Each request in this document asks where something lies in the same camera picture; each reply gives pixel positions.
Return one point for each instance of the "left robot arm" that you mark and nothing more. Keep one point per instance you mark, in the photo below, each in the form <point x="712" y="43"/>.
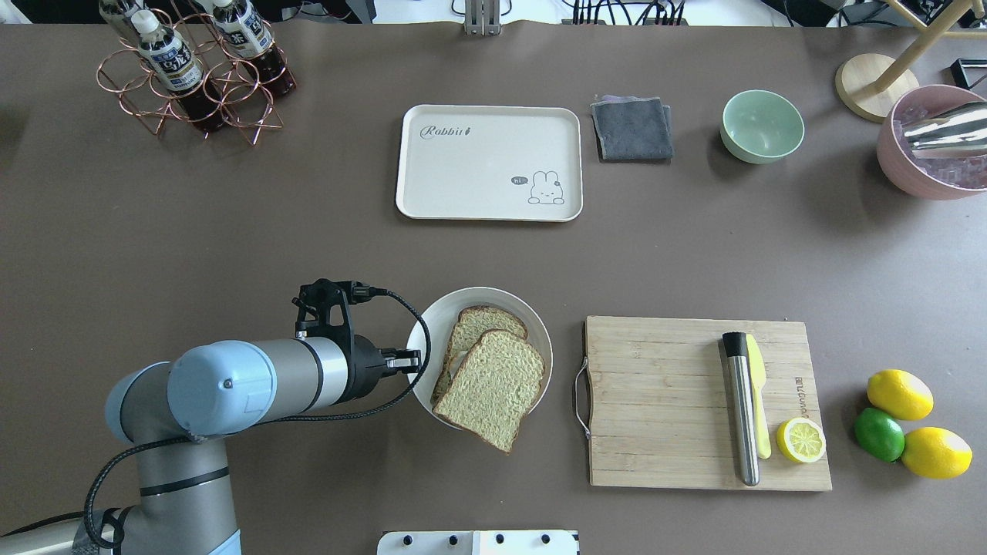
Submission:
<point x="170" y="492"/>

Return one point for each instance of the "tea bottle front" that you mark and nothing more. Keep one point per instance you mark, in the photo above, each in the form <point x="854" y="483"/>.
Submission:
<point x="179" y="70"/>

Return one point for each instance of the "yellow plastic knife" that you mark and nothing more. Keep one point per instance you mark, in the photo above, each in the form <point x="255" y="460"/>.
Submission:
<point x="758" y="380"/>

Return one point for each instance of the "white round plate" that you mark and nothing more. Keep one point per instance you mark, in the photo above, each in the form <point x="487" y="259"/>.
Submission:
<point x="442" y="316"/>

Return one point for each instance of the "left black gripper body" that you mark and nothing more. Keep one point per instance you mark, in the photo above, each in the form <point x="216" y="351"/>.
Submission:
<point x="367" y="365"/>

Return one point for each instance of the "cream rabbit serving tray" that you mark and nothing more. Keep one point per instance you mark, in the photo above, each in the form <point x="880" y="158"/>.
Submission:
<point x="512" y="163"/>

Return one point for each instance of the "half lemon slice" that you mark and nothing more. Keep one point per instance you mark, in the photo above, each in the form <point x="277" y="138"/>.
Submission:
<point x="801" y="440"/>

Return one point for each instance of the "copper wire bottle rack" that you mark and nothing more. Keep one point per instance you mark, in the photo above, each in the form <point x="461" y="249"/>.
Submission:
<point x="246" y="106"/>

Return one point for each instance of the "whole lemon lower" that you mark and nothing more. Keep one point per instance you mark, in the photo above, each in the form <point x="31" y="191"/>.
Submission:
<point x="936" y="453"/>

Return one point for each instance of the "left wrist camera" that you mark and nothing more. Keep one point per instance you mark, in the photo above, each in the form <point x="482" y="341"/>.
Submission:
<point x="324" y="308"/>

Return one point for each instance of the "tea bottle left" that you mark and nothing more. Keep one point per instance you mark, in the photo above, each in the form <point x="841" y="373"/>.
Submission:
<point x="118" y="15"/>

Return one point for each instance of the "steel ice scoop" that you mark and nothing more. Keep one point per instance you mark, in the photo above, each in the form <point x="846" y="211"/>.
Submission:
<point x="955" y="133"/>

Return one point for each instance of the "bread slice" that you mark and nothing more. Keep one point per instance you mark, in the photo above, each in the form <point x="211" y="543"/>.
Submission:
<point x="495" y="387"/>
<point x="472" y="322"/>

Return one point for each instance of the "tea bottle right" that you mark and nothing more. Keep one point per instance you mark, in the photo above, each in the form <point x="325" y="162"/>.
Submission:
<point x="247" y="36"/>

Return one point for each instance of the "whole lemon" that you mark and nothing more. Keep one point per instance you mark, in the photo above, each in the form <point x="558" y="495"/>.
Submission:
<point x="900" y="394"/>
<point x="936" y="453"/>

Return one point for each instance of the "wooden cup stand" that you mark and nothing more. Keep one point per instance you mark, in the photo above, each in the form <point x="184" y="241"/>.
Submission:
<point x="870" y="84"/>

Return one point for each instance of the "folded grey cloth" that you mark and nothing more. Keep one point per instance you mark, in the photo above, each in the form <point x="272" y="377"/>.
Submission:
<point x="633" y="128"/>

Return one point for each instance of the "whole lemon upper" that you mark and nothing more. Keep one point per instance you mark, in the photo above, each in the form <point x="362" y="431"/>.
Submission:
<point x="900" y="394"/>

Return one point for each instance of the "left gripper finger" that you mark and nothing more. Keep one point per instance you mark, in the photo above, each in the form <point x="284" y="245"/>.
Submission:
<point x="407" y="362"/>

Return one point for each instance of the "tea bottle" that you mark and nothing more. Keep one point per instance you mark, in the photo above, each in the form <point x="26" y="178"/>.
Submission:
<point x="179" y="70"/>
<point x="247" y="36"/>
<point x="118" y="15"/>

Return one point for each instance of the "bamboo cutting board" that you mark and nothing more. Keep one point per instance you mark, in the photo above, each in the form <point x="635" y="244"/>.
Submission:
<point x="658" y="406"/>

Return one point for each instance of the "mint green bowl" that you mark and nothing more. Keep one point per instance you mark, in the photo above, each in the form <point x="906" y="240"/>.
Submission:
<point x="761" y="127"/>

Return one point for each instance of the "green lime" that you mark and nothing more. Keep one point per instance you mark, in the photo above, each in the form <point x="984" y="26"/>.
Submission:
<point x="879" y="434"/>

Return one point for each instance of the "pink bowl with ice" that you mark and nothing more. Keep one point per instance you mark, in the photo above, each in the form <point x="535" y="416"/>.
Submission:
<point x="927" y="178"/>

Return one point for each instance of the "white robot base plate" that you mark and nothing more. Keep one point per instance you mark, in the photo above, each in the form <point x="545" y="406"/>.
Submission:
<point x="552" y="541"/>

